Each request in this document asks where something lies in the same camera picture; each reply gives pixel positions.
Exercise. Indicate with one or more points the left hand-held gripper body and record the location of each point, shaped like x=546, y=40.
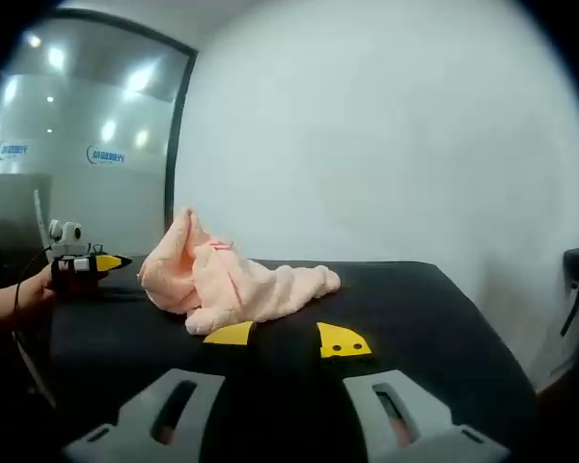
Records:
x=67, y=231

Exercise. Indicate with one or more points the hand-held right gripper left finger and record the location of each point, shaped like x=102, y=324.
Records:
x=145, y=415

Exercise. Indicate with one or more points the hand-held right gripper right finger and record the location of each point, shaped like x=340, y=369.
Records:
x=415, y=410

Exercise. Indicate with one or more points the pink fluffy towel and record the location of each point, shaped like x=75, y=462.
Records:
x=222, y=289

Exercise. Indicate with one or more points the person's left hand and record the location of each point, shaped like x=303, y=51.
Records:
x=41, y=287

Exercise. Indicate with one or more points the white stand bar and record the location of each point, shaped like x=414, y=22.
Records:
x=39, y=217

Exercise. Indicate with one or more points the grey panel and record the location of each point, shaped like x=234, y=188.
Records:
x=14, y=212

